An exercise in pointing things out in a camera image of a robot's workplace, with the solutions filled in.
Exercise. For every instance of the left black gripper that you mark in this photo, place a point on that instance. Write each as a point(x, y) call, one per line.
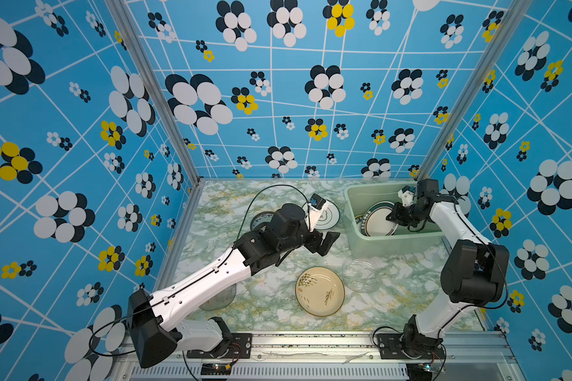
point(315, 244)

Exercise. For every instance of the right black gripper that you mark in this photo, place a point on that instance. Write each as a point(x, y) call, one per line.
point(396, 216)

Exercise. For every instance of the white plate cloud emblem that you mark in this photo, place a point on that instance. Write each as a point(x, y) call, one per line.
point(329, 217)

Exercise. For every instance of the green red rim white plate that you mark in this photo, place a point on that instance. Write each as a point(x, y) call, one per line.
point(375, 222)

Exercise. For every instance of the beige bamboo print plate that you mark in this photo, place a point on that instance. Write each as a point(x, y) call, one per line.
point(320, 292)

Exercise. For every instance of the blue patterned small plate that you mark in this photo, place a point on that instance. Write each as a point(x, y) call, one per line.
point(260, 220)

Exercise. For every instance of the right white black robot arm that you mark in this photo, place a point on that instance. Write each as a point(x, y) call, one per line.
point(474, 273)

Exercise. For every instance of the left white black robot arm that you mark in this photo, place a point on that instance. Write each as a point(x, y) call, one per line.
point(157, 322)

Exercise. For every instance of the greenish glass plate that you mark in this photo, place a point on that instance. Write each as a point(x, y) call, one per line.
point(220, 301)

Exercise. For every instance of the right controller board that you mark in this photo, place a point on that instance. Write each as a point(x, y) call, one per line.
point(420, 372)

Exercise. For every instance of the controller board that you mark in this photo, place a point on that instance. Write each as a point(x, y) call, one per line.
point(221, 370)
point(420, 372)

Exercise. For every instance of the left controller board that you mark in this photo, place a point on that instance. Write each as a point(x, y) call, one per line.
point(221, 370)

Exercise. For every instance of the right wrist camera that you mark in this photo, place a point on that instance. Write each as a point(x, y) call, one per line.
point(407, 195)

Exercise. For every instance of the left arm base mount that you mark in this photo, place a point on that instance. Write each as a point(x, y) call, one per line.
point(239, 347)

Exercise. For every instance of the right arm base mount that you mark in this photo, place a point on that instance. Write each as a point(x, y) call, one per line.
point(394, 346)

